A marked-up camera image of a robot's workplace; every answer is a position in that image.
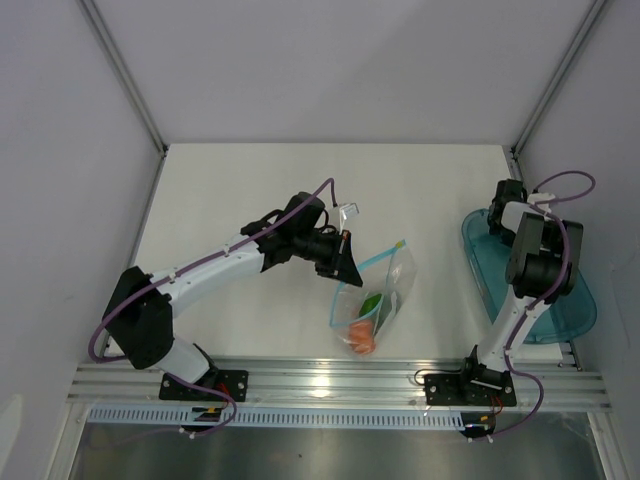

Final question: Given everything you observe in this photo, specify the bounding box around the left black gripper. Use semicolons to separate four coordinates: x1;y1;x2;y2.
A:
293;228;362;287

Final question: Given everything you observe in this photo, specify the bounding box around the green toy bell pepper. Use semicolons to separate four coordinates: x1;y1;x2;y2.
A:
357;293;384;320

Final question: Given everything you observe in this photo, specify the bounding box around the clear zip top bag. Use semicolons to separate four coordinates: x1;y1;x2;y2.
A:
329;240;417;356

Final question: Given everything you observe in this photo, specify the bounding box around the orange toy pumpkin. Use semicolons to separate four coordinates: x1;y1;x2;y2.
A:
347;319;376;355

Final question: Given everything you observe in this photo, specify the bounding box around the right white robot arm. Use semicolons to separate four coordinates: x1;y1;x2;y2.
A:
456;179;584;404

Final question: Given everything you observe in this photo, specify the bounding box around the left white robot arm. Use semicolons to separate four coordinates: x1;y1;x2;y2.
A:
103;192;363;400

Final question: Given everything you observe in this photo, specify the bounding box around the teal plastic tray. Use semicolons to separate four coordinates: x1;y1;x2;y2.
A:
460;207;599;345

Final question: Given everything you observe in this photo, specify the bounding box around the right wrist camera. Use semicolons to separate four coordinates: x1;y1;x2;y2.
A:
527;192;556;212

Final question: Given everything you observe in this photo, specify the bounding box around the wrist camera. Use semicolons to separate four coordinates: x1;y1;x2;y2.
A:
336;202;359;231
527;192;556;212

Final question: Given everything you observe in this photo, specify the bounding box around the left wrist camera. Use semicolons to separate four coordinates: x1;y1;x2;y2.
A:
336;202;359;231

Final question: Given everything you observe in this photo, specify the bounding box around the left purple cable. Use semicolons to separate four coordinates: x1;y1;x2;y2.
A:
87;177;337;442

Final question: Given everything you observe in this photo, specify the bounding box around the right aluminium frame post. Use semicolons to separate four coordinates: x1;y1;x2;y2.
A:
510;0;613;161

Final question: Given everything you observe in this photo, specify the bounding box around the aluminium frame post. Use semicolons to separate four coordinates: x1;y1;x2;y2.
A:
510;0;613;161
76;0;168;156

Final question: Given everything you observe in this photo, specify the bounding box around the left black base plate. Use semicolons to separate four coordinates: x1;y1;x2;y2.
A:
159;370;249;403

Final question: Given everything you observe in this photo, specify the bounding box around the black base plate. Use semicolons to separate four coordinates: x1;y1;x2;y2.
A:
424;372;517;407
159;370;249;403

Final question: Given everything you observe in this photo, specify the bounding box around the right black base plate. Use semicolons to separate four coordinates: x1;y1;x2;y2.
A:
424;372;517;407

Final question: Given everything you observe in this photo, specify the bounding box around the white slotted cable duct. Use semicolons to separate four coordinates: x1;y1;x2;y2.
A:
88;404;465;431

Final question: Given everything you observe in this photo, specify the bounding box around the left aluminium frame post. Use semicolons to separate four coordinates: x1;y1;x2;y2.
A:
76;0;168;156

